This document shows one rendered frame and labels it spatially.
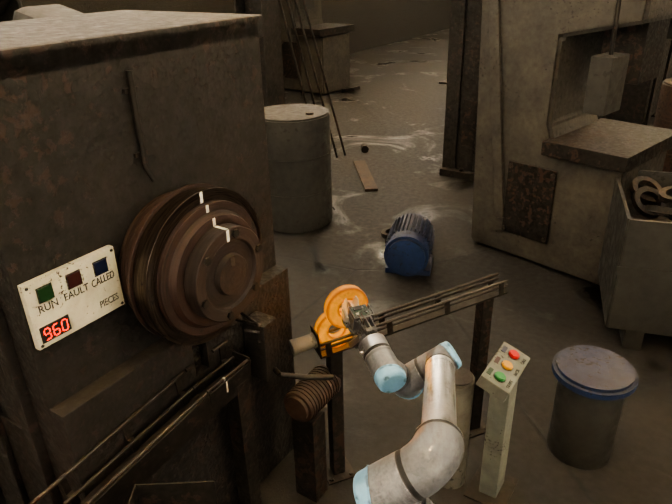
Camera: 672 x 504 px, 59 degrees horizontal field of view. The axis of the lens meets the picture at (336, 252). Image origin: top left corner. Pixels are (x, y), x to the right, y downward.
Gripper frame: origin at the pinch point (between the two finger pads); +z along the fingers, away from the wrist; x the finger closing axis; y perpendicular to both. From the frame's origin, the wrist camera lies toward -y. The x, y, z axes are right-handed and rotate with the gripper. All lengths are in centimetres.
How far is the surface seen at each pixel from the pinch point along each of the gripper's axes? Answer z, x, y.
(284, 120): 237, -55, -68
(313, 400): -11.9, 13.8, -34.5
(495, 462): -44, -49, -57
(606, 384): -40, -95, -34
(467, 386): -27, -40, -29
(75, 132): 14, 72, 67
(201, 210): 5, 45, 44
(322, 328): 4.0, 6.0, -15.9
